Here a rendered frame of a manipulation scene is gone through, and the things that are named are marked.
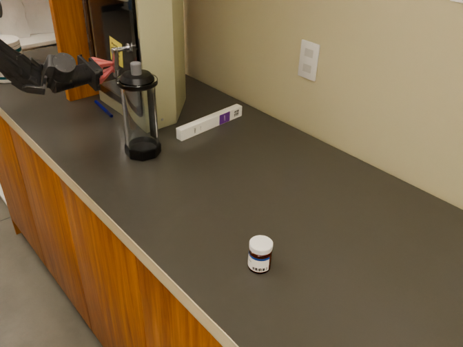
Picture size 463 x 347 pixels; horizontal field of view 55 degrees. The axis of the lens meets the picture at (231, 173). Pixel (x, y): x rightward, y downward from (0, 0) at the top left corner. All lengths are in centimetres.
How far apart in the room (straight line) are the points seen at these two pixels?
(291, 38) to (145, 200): 69
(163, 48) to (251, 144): 39
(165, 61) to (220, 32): 39
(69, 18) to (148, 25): 38
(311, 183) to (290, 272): 34
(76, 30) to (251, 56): 60
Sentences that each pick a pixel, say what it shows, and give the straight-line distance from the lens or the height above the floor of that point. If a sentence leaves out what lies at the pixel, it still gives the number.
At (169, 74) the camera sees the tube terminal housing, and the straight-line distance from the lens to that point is 142.
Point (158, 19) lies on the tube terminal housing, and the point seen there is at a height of 128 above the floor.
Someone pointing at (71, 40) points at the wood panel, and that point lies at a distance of 166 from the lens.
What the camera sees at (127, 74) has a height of 118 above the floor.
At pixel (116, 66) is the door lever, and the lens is 137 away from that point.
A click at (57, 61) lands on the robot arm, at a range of 125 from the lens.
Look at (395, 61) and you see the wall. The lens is 127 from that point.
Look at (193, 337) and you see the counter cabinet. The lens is 106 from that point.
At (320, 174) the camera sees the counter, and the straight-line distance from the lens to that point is 127.
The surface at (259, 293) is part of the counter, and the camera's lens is 91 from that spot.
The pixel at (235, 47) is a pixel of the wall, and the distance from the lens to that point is 168.
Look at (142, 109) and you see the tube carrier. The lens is 123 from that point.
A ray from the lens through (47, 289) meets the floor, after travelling 231.
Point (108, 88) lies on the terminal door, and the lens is 158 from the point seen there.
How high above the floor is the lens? 161
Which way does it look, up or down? 33 degrees down
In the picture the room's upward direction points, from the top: 2 degrees clockwise
